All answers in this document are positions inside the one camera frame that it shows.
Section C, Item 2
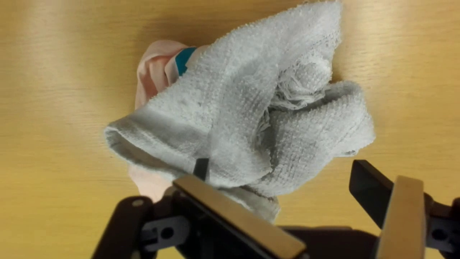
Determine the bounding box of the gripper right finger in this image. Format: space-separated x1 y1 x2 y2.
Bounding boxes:
348 158 460 259

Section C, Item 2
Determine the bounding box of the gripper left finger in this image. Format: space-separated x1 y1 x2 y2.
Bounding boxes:
91 174 308 259

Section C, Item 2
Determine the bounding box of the grey terry cloth towel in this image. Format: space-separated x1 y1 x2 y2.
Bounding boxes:
104 0 377 223

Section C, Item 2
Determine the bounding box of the peach patterned cloth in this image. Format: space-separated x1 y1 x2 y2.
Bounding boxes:
129 39 199 203

